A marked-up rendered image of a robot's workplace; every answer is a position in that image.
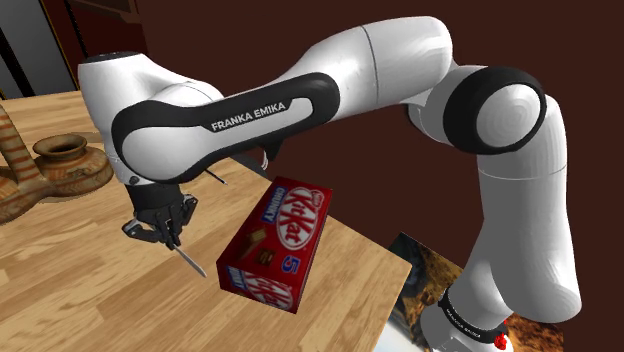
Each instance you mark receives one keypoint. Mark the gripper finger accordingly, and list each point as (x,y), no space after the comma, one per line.
(141,232)
(181,212)

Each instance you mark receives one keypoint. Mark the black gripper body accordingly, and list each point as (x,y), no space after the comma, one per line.
(153,196)

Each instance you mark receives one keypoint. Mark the thin silver utensil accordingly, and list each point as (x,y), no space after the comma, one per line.
(191,262)

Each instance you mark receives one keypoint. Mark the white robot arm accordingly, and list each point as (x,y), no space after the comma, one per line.
(409,63)

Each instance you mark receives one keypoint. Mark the thin dark stick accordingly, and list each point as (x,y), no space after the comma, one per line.
(218,178)

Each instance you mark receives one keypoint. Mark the brown clay pot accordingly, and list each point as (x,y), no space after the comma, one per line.
(78,168)

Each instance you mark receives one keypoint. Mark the wooden table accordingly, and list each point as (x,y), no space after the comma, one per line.
(97,302)

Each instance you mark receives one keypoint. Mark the red chocolate bar box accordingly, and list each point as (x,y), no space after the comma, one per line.
(280,244)

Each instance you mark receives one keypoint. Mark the patterned robot stand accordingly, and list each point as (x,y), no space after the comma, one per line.
(429,287)

